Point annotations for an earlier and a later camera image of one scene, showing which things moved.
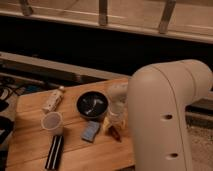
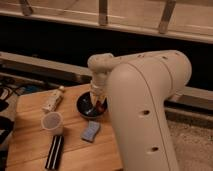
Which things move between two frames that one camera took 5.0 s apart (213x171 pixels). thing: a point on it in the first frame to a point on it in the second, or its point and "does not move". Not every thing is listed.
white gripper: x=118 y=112 to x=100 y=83
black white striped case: x=55 y=151 does not move
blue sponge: x=91 y=130 does not move
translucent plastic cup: x=52 y=123 does not move
